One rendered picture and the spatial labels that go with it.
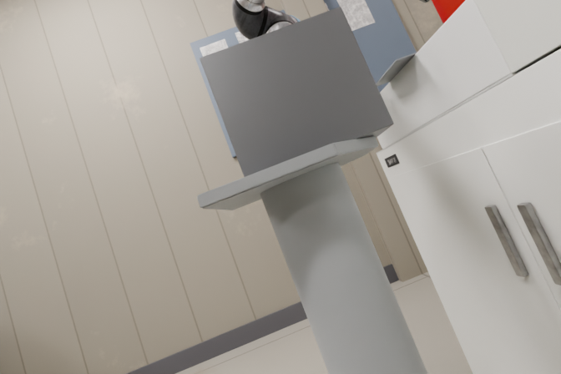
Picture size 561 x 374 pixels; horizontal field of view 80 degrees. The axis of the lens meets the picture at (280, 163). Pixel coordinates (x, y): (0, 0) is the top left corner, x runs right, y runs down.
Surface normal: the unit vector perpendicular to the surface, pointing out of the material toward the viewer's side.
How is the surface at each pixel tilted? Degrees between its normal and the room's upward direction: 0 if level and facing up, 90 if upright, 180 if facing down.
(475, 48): 90
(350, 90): 90
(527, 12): 90
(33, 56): 90
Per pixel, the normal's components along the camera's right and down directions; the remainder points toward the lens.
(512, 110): -0.93, 0.35
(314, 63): 0.00, -0.14
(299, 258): -0.61, 0.13
